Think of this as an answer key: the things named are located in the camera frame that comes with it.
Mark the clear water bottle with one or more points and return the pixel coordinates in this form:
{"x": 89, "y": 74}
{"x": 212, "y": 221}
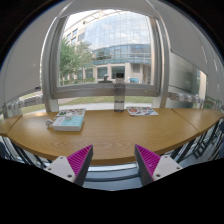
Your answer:
{"x": 119, "y": 95}

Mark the colourful sticker sheet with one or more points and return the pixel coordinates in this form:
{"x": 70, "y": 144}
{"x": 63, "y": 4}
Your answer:
{"x": 141, "y": 111}

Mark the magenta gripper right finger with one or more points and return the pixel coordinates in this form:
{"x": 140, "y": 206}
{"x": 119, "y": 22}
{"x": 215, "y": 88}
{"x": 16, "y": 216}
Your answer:
{"x": 153, "y": 167}

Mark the white roller blind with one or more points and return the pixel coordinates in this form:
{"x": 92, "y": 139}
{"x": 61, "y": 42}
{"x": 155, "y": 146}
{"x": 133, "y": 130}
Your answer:
{"x": 20, "y": 73}

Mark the grey window frame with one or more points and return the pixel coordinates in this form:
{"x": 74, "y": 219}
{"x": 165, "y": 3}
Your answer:
{"x": 92, "y": 44}

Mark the teal and white book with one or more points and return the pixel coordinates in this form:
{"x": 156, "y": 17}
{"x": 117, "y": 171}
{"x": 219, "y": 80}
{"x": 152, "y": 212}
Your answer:
{"x": 75, "y": 124}

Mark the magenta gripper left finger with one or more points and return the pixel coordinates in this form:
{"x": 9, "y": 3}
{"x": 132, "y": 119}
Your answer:
{"x": 73, "y": 168}

